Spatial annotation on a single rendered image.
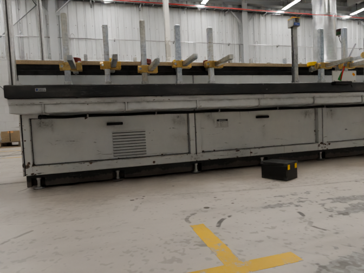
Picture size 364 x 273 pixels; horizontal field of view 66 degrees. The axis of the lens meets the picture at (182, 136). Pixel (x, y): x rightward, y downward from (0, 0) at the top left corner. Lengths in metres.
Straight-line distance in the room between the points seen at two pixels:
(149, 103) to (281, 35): 9.99
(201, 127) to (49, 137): 1.17
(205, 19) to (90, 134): 8.64
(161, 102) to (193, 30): 8.23
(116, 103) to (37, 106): 0.49
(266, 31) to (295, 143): 8.82
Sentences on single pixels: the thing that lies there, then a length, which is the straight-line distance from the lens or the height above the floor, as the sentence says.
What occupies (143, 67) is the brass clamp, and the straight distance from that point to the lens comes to 2.00.
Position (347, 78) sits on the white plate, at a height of 0.74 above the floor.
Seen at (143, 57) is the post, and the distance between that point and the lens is 2.02.
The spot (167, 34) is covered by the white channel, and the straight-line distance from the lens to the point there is 3.14.
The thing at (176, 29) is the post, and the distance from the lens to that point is 2.13.
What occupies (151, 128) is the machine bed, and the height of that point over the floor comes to 0.39.
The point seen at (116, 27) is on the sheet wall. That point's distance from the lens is 9.64.
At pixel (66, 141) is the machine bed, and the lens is 2.22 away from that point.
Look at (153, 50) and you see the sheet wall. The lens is 9.58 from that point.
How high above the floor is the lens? 0.43
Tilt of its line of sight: 3 degrees down
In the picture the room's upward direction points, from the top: 3 degrees counter-clockwise
